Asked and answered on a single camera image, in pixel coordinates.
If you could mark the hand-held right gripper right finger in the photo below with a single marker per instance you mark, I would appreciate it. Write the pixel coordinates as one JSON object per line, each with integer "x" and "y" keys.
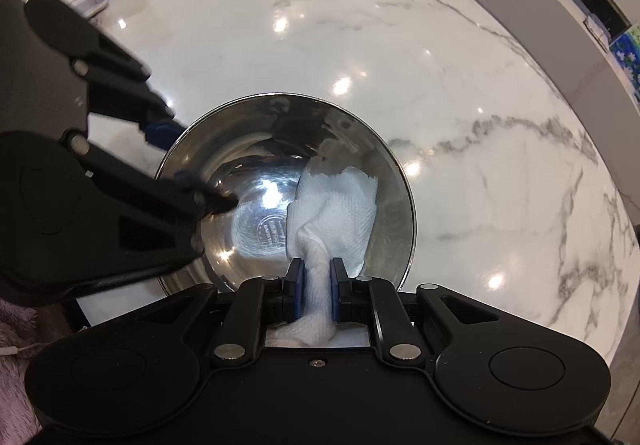
{"x": 338, "y": 292}

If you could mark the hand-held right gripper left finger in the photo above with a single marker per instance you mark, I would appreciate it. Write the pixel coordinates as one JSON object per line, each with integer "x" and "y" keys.
{"x": 296, "y": 290}

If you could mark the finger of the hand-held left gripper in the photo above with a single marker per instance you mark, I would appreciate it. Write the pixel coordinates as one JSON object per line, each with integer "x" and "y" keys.
{"x": 150, "y": 190}
{"x": 165, "y": 134}

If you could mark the white paper towel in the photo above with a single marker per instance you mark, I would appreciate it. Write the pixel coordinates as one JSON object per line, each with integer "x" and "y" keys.
{"x": 330, "y": 210}

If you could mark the stainless steel bowl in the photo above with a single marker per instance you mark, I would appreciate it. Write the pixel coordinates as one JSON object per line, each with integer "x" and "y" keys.
{"x": 380, "y": 185}

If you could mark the pink fuzzy cloth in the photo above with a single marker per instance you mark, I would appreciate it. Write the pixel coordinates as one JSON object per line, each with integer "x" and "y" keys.
{"x": 15, "y": 365}

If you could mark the flat white box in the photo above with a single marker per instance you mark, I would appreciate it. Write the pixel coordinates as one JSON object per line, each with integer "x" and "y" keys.
{"x": 596, "y": 27}

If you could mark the blue lotus painting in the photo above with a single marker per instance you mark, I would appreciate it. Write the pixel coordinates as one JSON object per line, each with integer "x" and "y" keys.
{"x": 627, "y": 55}

